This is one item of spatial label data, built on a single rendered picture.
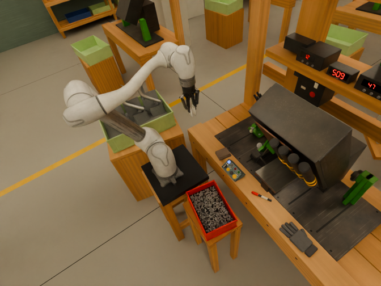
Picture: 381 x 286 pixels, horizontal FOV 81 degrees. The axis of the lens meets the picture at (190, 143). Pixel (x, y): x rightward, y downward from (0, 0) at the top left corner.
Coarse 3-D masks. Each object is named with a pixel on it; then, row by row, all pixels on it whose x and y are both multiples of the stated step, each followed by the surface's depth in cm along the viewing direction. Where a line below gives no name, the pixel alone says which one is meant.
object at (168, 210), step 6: (180, 198) 171; (186, 198) 222; (168, 204) 164; (174, 204) 222; (162, 210) 213; (168, 210) 169; (168, 216) 175; (174, 216) 180; (174, 222) 188; (186, 222) 206; (174, 228) 194; (180, 228) 201; (180, 234) 210; (180, 240) 219
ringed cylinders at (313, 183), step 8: (272, 144) 88; (280, 144) 89; (280, 152) 86; (288, 152) 85; (288, 160) 84; (296, 160) 82; (296, 168) 88; (304, 168) 79; (304, 176) 85; (312, 176) 87; (312, 184) 97
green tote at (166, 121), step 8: (160, 96) 215; (168, 112) 213; (152, 120) 195; (160, 120) 199; (168, 120) 203; (104, 128) 210; (160, 128) 205; (168, 128) 210; (104, 136) 189; (120, 136) 188; (112, 144) 190; (120, 144) 194; (128, 144) 199
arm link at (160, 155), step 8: (160, 144) 148; (152, 152) 145; (160, 152) 144; (168, 152) 146; (152, 160) 146; (160, 160) 144; (168, 160) 146; (160, 168) 148; (168, 168) 150; (160, 176) 157; (168, 176) 156
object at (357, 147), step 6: (354, 138) 123; (354, 144) 120; (360, 144) 120; (354, 150) 118; (360, 150) 118; (354, 156) 119; (354, 162) 130; (348, 168) 131; (342, 174) 134; (336, 180) 136; (330, 186) 137
